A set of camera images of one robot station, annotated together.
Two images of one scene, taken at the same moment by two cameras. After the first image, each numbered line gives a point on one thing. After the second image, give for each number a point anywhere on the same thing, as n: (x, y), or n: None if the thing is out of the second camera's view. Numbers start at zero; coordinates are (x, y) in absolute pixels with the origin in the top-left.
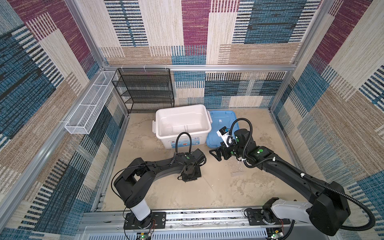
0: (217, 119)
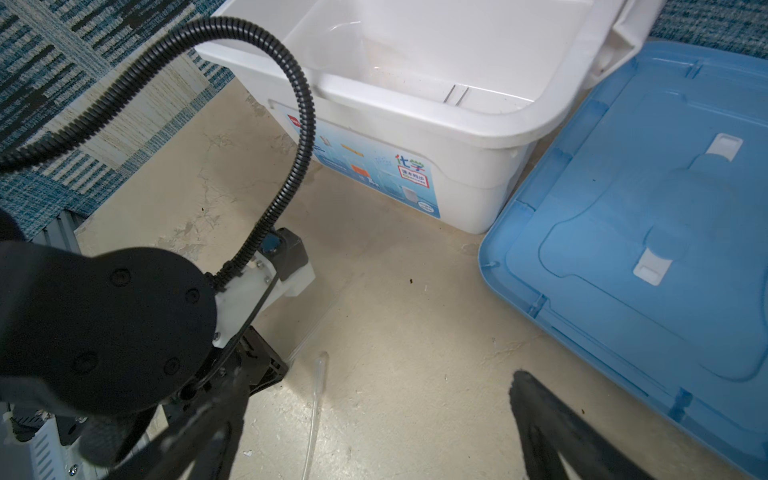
0: (641, 241)
